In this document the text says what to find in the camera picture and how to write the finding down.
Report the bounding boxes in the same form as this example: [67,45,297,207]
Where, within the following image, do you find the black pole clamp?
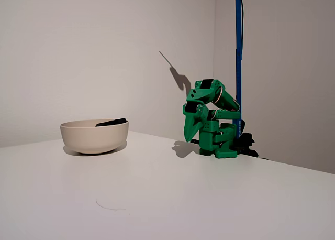
[237,119,260,158]

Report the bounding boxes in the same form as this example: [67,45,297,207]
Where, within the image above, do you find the blue pole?
[234,0,244,140]

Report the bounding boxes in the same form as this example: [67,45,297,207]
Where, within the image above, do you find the black cloth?
[95,117,128,127]

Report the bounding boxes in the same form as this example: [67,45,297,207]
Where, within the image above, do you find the beige bowl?
[60,118,130,154]

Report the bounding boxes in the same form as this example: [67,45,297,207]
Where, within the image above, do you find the black cable along pole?
[240,0,245,58]

